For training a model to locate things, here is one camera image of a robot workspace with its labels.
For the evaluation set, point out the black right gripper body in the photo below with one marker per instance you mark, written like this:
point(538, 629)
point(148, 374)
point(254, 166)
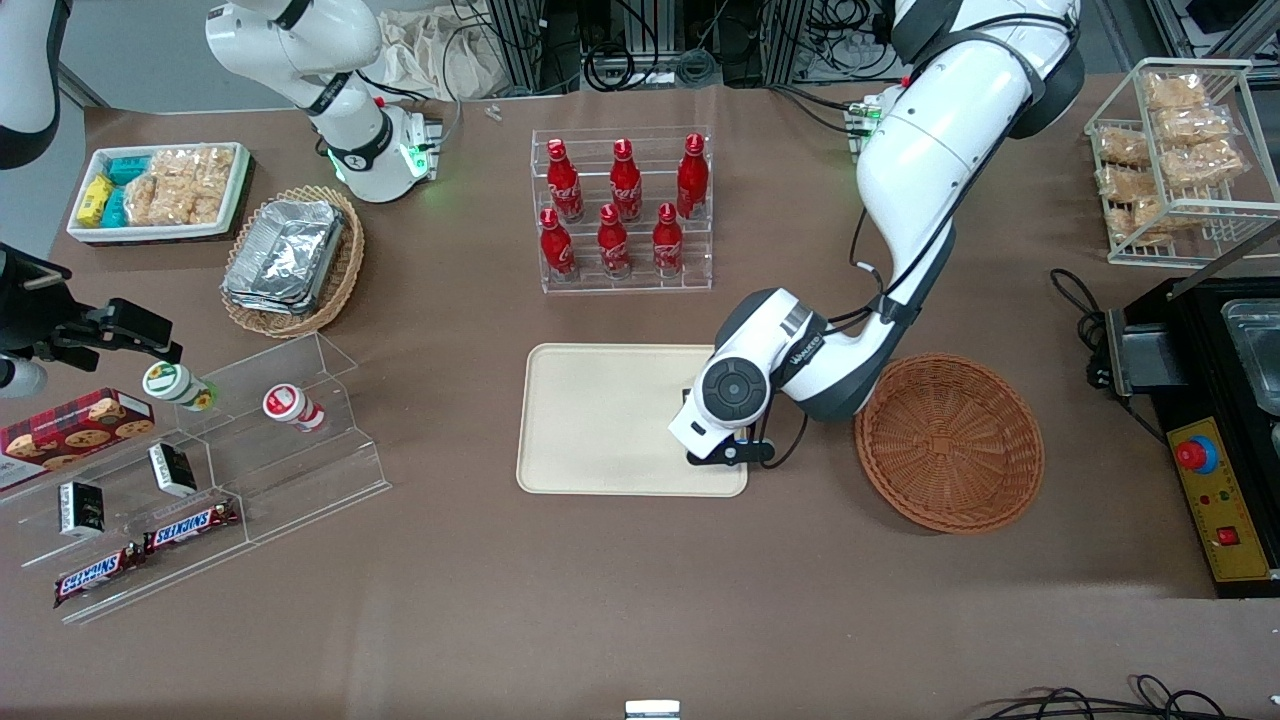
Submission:
point(28, 305)

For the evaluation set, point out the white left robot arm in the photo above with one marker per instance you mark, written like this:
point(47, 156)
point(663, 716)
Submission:
point(930, 150)

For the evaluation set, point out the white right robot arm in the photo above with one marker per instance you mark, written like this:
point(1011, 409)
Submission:
point(340, 60)

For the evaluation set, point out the white rectangular snack tray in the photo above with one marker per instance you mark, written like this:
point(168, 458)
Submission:
point(160, 233)

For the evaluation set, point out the beige plastic tray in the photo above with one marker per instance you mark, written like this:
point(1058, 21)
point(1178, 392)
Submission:
point(600, 420)

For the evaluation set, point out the oval light wicker basket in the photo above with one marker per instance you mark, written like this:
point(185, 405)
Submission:
point(345, 270)

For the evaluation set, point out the round brown wicker basket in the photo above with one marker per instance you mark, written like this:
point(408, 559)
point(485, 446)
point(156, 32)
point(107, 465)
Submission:
point(950, 440)

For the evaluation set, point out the green lid yogurt cup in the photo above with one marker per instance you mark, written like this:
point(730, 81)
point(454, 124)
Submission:
point(170, 383)

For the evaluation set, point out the small black white box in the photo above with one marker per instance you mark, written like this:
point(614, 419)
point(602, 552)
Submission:
point(172, 470)
point(82, 508)

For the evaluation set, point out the red plaid cookie box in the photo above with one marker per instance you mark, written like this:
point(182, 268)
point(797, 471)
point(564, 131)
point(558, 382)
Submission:
point(75, 430)

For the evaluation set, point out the yellow snack packet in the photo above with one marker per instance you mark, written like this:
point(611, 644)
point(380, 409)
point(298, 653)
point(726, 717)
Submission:
point(94, 200)

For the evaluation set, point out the teal snack packet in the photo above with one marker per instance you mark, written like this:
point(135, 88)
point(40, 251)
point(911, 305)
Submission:
point(115, 210)
point(128, 168)

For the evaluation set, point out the red lid yogurt cup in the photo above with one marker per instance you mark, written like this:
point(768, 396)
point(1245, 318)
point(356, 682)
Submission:
point(288, 404)

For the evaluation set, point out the clear rice cracker bag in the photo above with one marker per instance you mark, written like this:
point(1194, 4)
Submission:
point(165, 205)
point(200, 168)

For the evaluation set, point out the stack of foil trays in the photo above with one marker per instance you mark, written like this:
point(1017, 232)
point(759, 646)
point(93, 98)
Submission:
point(285, 255)

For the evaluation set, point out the snickers chocolate bar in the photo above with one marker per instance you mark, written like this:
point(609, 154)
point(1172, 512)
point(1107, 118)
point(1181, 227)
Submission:
point(190, 525)
point(95, 577)

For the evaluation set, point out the clear acrylic stepped shelf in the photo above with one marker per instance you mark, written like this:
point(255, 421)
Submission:
point(300, 470)

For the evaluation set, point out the clear acrylic bottle rack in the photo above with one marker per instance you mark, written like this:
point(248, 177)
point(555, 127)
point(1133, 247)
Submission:
point(640, 285)

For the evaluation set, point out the red cola bottle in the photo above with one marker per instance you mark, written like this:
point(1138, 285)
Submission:
point(667, 245)
point(564, 185)
point(692, 180)
point(626, 185)
point(613, 245)
point(556, 248)

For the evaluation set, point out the white edge marker block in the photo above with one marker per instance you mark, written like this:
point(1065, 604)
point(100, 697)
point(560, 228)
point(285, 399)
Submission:
point(652, 710)

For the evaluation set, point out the beige cloth bag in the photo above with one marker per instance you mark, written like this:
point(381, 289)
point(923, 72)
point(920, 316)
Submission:
point(440, 55)

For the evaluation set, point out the fried snack bag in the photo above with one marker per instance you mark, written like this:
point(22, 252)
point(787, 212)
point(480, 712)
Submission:
point(1205, 162)
point(1122, 147)
point(1192, 127)
point(1138, 220)
point(1128, 183)
point(1175, 92)

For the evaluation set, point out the black cooking appliance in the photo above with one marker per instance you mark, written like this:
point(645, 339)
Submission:
point(1200, 400)

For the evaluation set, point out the yellow emergency stop box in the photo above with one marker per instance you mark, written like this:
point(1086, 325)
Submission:
point(1225, 500)

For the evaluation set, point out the steel appliance pan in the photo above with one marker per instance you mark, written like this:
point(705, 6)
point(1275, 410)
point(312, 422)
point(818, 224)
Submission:
point(1258, 345)

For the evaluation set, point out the aluminium equipment frame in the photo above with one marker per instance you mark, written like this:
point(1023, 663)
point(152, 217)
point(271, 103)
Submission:
point(640, 40)

